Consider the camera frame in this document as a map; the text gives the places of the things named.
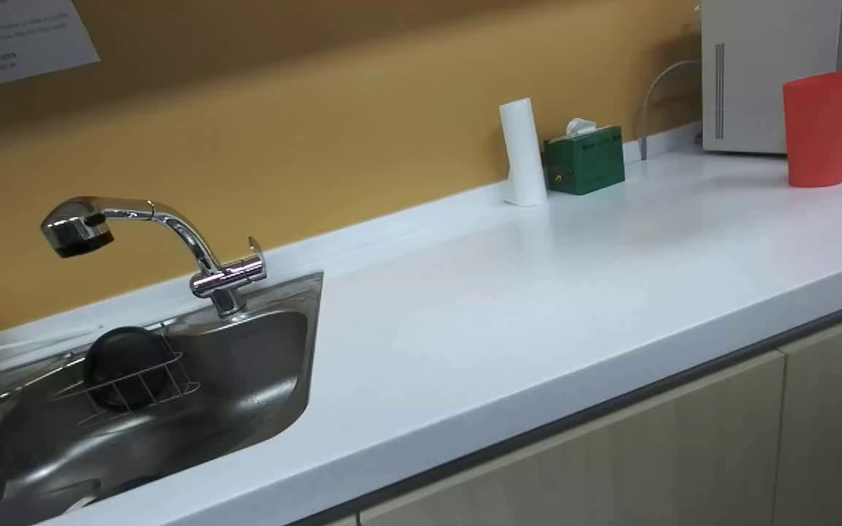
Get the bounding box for orange plastic cup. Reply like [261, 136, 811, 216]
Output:
[782, 67, 842, 191]

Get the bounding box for white cylindrical bottle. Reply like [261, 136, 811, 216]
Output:
[497, 95, 549, 210]

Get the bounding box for green tissue box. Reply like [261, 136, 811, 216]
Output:
[540, 124, 630, 200]

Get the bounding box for white tissue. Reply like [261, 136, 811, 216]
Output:
[564, 115, 599, 140]

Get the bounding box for stainless steel sink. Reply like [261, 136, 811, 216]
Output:
[0, 270, 327, 526]

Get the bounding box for chrome sink faucet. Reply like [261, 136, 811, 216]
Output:
[39, 193, 273, 326]

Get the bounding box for wide beige cabinet door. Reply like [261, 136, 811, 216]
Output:
[353, 349, 790, 526]

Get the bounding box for narrow beige cabinet door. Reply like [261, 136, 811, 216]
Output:
[771, 301, 842, 526]

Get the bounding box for white paper notice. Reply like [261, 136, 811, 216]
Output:
[0, 0, 103, 101]

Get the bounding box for gray curved cable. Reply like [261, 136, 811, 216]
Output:
[638, 57, 706, 165]

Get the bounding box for wire sponge rack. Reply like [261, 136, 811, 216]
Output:
[52, 326, 206, 418]

